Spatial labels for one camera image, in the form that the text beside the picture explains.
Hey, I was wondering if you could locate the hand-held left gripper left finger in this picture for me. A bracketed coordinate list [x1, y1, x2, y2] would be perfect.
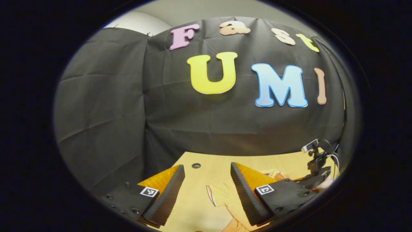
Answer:
[97, 164, 186, 227]

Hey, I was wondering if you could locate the orange T-shirt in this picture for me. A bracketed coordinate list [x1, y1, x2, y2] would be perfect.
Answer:
[206, 169, 309, 232]

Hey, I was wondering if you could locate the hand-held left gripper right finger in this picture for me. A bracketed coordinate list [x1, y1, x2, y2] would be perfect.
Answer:
[230, 162, 319, 227]

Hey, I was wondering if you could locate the black backdrop cloth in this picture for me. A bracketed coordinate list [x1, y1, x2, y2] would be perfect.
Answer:
[53, 16, 346, 194]

